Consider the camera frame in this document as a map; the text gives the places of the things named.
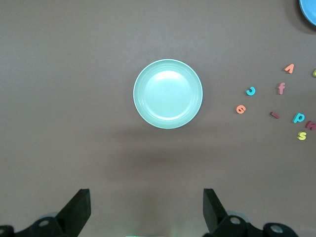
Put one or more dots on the maroon foam letter n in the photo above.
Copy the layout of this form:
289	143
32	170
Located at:
309	126

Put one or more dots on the pinkish red foam letter f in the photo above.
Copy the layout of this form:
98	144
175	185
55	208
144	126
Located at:
281	89

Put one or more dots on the brown table cover sheet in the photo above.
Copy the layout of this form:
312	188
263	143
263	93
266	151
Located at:
74	98

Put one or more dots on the yellow foam letter s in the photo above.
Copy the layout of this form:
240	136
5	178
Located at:
301	135

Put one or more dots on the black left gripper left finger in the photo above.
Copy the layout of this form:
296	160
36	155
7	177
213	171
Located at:
74	212

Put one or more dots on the orange foam letter v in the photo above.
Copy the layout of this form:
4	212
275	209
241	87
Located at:
291	69

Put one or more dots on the teal foam letter p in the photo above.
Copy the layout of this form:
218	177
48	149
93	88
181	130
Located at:
295	119

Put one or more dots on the orange foam letter e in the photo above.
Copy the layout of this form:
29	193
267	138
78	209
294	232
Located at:
237	108

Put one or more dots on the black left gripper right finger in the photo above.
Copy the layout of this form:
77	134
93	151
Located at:
214	214

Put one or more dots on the mint green plate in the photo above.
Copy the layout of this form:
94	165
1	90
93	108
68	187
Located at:
168	93

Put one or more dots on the teal foam letter c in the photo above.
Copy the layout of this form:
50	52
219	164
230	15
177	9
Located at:
252	93

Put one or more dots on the blue plate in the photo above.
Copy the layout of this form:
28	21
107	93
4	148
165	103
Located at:
309	10

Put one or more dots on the dark red foam letter i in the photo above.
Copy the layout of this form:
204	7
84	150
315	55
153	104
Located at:
273	114

